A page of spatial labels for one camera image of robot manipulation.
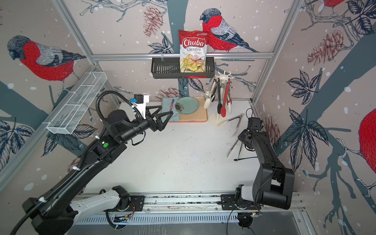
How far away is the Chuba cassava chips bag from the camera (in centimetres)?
85

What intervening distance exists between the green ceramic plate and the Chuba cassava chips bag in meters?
0.34

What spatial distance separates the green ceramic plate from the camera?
45.6 inches
